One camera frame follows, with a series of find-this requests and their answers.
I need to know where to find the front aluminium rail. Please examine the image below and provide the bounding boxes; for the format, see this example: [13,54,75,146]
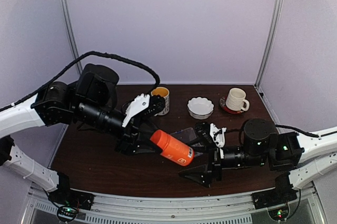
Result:
[19,183,328,223]

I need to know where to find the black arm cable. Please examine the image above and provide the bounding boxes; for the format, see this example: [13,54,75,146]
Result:
[275,124,321,138]
[0,51,161,111]

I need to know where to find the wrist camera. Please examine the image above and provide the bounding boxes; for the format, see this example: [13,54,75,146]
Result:
[122,93,165,128]
[194,121,227,148]

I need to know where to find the right aluminium frame post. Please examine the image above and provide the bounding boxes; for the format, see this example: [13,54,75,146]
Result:
[254,0,284,91]

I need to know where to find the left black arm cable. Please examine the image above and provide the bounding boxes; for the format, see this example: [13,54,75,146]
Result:
[0,51,161,111]

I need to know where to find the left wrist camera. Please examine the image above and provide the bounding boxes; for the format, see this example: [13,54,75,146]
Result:
[122,93,165,128]

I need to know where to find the red saucer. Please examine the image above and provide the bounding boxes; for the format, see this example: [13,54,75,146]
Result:
[219,96,245,114]

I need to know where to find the aluminium frame post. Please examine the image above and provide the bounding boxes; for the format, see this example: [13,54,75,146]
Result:
[254,0,284,91]
[60,0,79,59]

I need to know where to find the white scalloped dish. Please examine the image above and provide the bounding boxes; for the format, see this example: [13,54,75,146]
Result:
[187,97,214,120]

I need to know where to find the cream ribbed mug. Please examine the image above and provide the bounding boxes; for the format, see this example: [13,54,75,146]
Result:
[226,87,250,112]

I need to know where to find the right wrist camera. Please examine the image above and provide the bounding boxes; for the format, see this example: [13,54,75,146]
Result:
[194,121,227,148]

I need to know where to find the yellow-inside patterned mug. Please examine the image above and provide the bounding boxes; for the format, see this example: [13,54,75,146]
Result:
[151,86,170,116]

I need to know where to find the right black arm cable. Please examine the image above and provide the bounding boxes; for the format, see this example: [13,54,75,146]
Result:
[275,124,321,138]

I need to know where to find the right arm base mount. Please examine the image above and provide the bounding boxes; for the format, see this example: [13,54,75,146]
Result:
[252,189,297,209]

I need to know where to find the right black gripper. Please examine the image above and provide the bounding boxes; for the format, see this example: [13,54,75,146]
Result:
[177,137,267,190]

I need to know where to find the orange pill bottle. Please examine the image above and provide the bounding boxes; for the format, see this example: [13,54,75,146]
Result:
[150,130,194,167]

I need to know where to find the clear plastic pill organizer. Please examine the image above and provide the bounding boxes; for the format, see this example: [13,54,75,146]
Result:
[170,127,197,145]

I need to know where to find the left aluminium frame post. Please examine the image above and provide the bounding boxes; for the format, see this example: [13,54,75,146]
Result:
[60,0,79,59]

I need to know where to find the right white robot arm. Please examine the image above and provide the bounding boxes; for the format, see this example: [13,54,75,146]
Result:
[179,118,336,204]

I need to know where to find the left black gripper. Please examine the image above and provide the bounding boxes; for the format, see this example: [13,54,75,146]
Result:
[73,98,163,156]

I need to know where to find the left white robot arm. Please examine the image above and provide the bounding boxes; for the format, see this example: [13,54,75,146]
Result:
[1,64,165,205]

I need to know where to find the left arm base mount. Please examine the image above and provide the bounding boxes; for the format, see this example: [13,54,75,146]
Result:
[48,189,94,210]

